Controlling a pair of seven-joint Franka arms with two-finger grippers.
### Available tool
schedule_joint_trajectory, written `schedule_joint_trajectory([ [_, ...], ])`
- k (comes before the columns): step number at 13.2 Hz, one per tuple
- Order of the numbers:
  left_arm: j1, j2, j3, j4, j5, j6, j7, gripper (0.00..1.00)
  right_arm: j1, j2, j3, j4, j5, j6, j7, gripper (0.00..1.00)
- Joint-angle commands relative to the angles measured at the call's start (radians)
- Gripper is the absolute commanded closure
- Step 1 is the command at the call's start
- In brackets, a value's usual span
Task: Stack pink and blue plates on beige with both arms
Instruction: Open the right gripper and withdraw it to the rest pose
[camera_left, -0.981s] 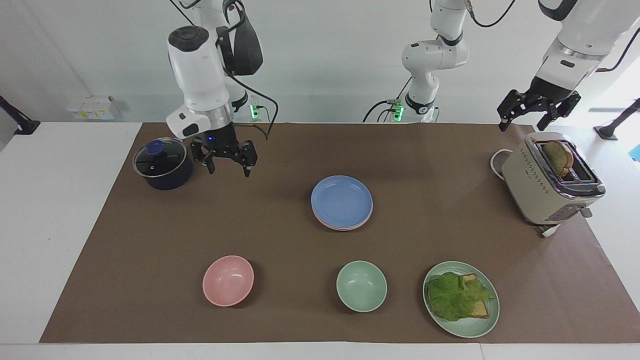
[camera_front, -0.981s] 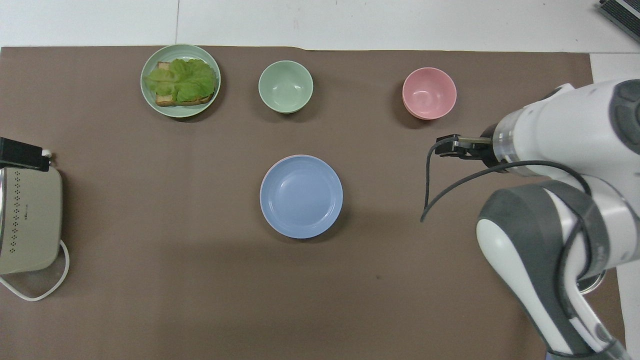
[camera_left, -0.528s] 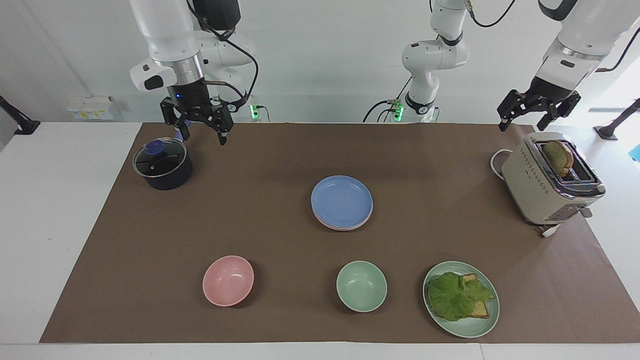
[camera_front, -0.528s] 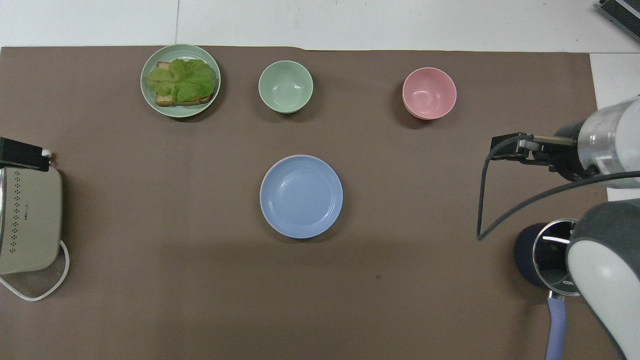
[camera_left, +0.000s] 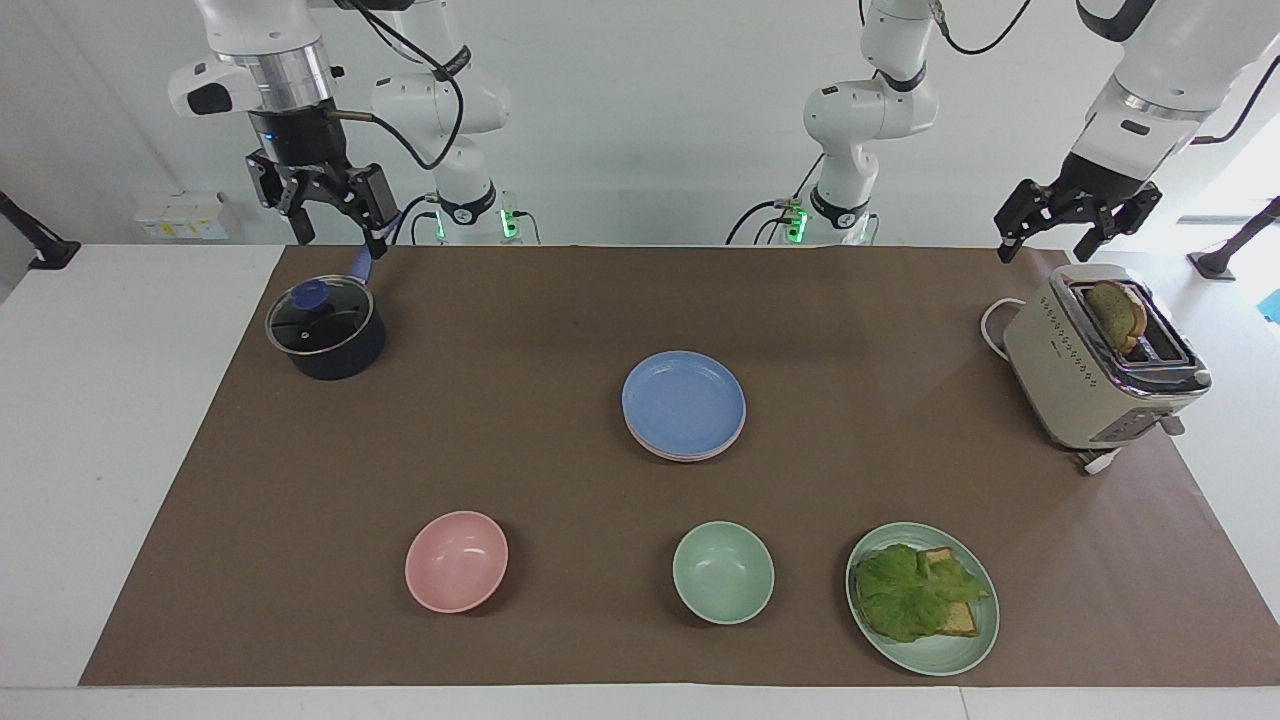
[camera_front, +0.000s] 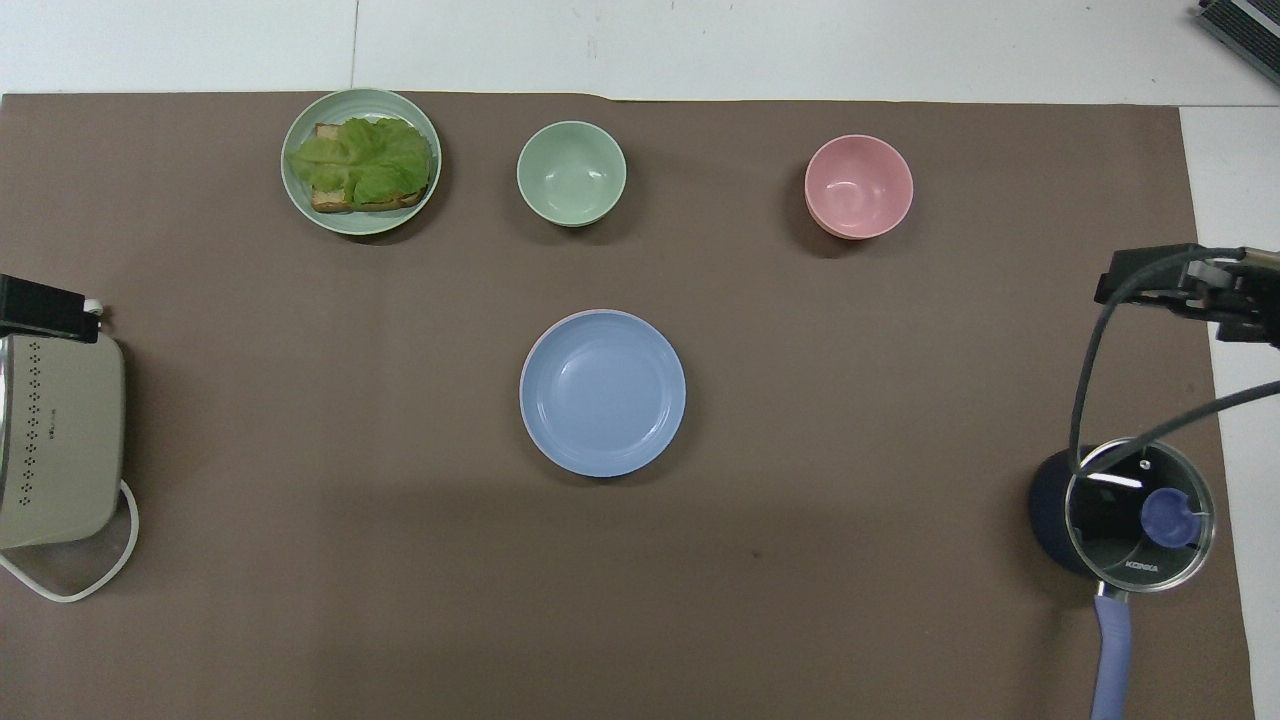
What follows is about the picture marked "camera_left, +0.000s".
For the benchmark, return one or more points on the glass lid with blue knob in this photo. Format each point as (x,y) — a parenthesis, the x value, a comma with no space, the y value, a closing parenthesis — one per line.
(320,315)

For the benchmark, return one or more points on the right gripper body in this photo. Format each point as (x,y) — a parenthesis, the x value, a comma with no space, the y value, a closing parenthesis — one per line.
(296,140)

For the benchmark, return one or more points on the pink bowl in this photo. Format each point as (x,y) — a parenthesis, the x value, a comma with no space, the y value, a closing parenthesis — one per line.
(456,562)

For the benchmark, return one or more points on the green bowl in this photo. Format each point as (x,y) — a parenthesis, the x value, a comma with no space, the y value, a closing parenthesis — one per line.
(722,572)

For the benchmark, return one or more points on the toast slice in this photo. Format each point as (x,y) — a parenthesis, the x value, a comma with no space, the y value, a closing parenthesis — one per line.
(965,618)
(1115,312)

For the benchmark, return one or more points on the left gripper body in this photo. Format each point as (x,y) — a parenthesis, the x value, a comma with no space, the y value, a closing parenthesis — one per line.
(1095,182)

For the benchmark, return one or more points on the blue plate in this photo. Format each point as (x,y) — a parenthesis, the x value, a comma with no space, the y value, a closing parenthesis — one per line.
(684,400)

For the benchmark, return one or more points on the black stand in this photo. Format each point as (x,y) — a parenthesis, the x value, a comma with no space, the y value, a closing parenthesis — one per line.
(40,245)
(1235,245)

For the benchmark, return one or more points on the green plate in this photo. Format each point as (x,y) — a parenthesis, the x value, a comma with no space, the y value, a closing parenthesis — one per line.
(945,655)

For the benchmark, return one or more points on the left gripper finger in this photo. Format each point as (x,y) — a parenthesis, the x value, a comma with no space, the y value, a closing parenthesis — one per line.
(1125,215)
(1030,210)

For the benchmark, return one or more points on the beige toaster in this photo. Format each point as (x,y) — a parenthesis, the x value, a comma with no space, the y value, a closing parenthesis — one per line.
(1075,375)

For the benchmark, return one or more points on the dark blue pot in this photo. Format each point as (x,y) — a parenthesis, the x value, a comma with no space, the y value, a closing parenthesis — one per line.
(340,350)

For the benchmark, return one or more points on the green lettuce leaf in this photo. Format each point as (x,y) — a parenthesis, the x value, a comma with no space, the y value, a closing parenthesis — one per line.
(910,595)

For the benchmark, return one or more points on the white wall socket box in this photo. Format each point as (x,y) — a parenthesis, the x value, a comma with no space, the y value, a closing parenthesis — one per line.
(180,217)

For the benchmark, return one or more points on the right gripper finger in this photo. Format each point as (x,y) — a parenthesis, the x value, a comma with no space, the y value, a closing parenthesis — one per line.
(297,205)
(372,200)

